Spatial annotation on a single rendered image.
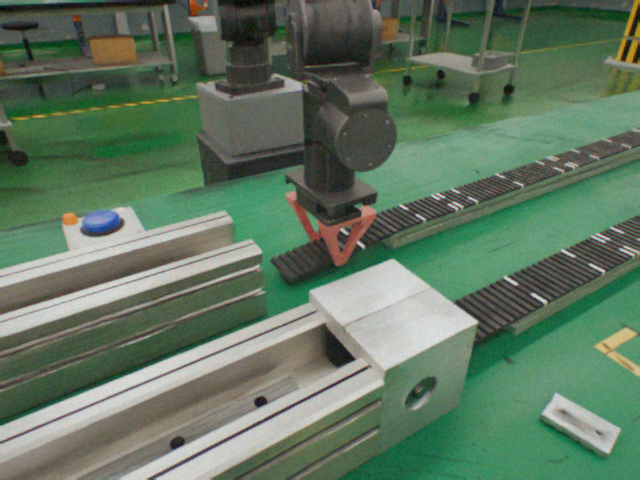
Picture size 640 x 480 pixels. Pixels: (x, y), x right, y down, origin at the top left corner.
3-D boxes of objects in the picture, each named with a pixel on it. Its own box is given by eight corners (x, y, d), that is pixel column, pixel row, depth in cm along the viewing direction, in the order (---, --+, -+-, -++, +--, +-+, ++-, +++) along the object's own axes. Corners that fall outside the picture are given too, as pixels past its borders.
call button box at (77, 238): (140, 244, 61) (130, 202, 58) (160, 281, 54) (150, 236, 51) (75, 262, 57) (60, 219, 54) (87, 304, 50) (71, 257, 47)
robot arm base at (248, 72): (263, 80, 98) (213, 89, 91) (260, 39, 94) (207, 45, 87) (287, 86, 92) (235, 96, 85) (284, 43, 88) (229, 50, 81)
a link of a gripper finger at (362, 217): (327, 283, 51) (327, 211, 46) (296, 253, 57) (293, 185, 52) (374, 264, 54) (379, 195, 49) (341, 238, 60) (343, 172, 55)
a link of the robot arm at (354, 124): (369, 6, 45) (283, 11, 42) (429, 20, 35) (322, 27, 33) (364, 126, 51) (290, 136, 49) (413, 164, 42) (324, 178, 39)
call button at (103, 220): (118, 219, 56) (114, 205, 55) (126, 233, 53) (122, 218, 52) (83, 228, 54) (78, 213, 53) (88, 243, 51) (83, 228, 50)
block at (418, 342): (370, 321, 48) (376, 246, 43) (459, 405, 39) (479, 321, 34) (297, 354, 44) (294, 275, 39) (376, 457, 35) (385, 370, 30)
